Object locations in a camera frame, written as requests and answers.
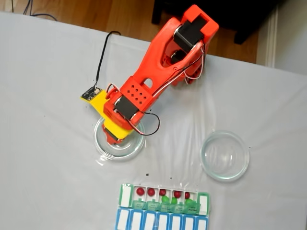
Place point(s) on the white wall trim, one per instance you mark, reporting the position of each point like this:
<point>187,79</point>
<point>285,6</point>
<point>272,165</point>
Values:
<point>272,36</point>

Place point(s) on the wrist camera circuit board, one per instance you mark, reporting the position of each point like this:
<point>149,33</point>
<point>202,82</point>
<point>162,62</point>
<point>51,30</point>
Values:
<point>91,94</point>

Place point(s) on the blue weekly pill organizer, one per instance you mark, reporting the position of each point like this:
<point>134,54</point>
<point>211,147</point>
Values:
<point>138,220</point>

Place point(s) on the white plastic table cover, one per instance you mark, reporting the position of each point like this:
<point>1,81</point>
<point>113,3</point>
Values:
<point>48,72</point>

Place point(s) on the green weekly pill organizer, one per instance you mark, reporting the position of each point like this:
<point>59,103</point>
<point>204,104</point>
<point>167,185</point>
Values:
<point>124,195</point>

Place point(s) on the clear glass bowl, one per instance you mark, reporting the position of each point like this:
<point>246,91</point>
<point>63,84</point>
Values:
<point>134,148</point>
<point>225,155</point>

